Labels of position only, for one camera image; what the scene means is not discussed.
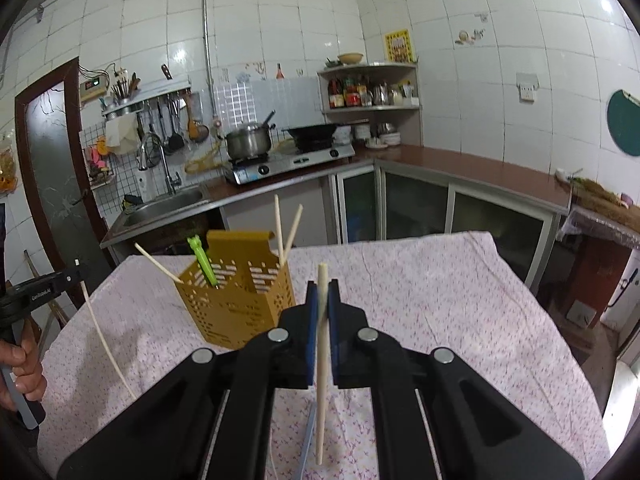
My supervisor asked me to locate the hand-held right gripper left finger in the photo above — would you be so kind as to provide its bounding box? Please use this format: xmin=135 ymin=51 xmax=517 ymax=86
xmin=57 ymin=281 xmax=321 ymax=480

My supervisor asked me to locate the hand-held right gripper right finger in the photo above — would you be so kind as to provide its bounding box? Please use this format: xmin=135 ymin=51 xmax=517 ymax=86
xmin=327 ymin=280 xmax=586 ymax=480

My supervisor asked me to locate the pale wooden chopstick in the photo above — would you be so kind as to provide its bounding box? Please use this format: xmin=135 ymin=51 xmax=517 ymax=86
xmin=134 ymin=242 xmax=183 ymax=283
xmin=80 ymin=280 xmax=137 ymax=402
xmin=273 ymin=195 xmax=286 ymax=266
xmin=314 ymin=262 xmax=331 ymax=465
xmin=282 ymin=204 xmax=304 ymax=266

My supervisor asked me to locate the yellow perforated utensil holder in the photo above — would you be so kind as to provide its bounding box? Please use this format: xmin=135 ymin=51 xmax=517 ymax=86
xmin=174 ymin=230 xmax=297 ymax=351

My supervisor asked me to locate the light blue handled utensil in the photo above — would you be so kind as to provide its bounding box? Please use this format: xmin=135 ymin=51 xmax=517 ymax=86
xmin=299 ymin=407 xmax=317 ymax=480

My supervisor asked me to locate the green handled fork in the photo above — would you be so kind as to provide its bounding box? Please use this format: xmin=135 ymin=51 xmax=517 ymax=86
xmin=187 ymin=235 xmax=221 ymax=288

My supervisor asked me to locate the metal cup of kitchen utensils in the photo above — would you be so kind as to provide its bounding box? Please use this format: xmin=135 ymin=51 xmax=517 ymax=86
xmin=110 ymin=72 xmax=141 ymax=103

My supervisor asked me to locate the person's left hand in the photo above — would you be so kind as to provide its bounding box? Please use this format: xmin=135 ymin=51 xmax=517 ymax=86
xmin=0 ymin=329 xmax=48 ymax=403

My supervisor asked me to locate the floral tablecloth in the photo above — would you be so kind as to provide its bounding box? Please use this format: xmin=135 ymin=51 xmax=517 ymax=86
xmin=37 ymin=230 xmax=613 ymax=480

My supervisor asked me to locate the stainless steel sink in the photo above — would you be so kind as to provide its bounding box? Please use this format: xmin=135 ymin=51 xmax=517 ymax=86
xmin=120 ymin=187 xmax=211 ymax=228

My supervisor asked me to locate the frosted glass door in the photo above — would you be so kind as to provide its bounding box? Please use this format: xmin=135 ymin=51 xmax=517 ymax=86
xmin=15 ymin=57 xmax=113 ymax=281

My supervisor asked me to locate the hanging plastic bag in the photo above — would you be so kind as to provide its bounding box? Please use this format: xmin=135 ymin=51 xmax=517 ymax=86
xmin=0 ymin=130 xmax=21 ymax=196

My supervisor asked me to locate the chrome kitchen faucet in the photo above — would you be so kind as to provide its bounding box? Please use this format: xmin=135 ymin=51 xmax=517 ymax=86
xmin=138 ymin=132 xmax=182 ymax=196

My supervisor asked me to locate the hanging beige cloth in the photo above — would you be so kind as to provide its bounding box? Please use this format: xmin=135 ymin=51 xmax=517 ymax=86
xmin=104 ymin=114 xmax=140 ymax=153

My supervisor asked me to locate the steel gas stove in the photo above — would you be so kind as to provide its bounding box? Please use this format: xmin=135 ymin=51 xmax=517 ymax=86
xmin=222 ymin=142 xmax=357 ymax=185

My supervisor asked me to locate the black hanging spatula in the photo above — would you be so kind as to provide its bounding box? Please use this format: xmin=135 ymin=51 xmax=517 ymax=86
xmin=167 ymin=100 xmax=185 ymax=152

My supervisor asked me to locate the wooden hanging spatula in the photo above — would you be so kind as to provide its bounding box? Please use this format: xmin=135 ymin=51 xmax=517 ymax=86
xmin=187 ymin=94 xmax=202 ymax=142

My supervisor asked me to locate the black wok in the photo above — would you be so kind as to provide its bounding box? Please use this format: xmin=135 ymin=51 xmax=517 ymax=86
xmin=281 ymin=122 xmax=341 ymax=153

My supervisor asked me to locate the steel pot with lid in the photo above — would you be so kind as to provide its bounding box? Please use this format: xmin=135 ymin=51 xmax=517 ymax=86
xmin=223 ymin=121 xmax=273 ymax=160

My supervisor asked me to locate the brown kitchen counter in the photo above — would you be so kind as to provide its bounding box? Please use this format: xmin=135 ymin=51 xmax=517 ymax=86
xmin=100 ymin=144 xmax=573 ymax=251

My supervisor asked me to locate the row of condiment bottles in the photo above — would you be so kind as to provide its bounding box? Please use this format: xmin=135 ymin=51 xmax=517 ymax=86
xmin=327 ymin=76 xmax=371 ymax=109

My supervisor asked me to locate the white appliance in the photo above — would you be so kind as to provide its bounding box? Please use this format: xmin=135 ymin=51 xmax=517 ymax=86
xmin=600 ymin=250 xmax=640 ymax=361

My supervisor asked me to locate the straw hand broom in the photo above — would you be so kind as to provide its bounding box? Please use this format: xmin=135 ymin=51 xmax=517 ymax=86
xmin=555 ymin=167 xmax=640 ymax=226

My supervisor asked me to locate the green round board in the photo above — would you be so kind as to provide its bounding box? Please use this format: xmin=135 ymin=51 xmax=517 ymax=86
xmin=606 ymin=89 xmax=640 ymax=157

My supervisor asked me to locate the small wire basket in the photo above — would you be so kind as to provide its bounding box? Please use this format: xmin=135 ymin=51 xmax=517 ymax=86
xmin=87 ymin=162 xmax=116 ymax=188

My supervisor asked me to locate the yellow gas hose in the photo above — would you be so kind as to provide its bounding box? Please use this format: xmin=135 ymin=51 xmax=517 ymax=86
xmin=185 ymin=142 xmax=226 ymax=173

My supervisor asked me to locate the beige wall controller box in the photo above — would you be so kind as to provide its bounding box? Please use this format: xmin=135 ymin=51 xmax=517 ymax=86
xmin=79 ymin=76 xmax=110 ymax=103

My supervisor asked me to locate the metal wall rack shelf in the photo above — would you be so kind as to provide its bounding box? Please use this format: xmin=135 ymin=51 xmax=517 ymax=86
xmin=100 ymin=77 xmax=193 ymax=117

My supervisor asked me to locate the corner wall shelf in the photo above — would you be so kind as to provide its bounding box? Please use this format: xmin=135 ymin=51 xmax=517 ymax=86
xmin=317 ymin=62 xmax=425 ymax=147

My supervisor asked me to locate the grey wall pipe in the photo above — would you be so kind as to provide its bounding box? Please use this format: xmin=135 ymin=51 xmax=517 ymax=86
xmin=200 ymin=0 xmax=217 ymax=121

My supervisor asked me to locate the yellow wall poster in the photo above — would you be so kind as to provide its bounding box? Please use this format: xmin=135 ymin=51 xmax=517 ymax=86
xmin=383 ymin=29 xmax=416 ymax=63

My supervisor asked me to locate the white wall socket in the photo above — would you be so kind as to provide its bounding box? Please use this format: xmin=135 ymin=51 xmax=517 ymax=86
xmin=516 ymin=72 xmax=540 ymax=102

